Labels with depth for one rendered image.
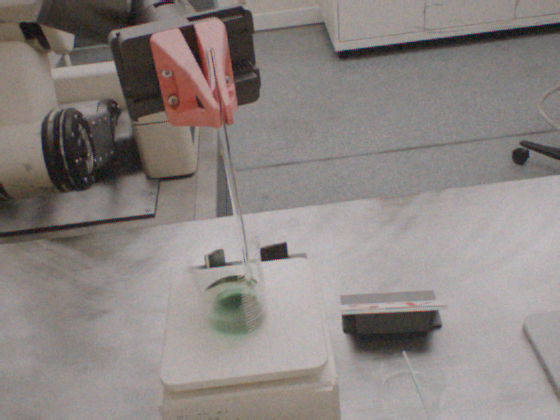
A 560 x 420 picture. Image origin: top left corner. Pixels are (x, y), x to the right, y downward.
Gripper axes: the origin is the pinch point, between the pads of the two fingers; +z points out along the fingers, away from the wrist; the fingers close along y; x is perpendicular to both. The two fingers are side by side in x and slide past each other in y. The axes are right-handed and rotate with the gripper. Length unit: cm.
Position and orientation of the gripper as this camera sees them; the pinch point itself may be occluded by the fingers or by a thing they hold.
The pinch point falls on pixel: (220, 111)
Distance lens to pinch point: 39.8
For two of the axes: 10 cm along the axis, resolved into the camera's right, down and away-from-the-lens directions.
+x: 1.0, 7.9, 6.0
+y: 9.3, -2.8, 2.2
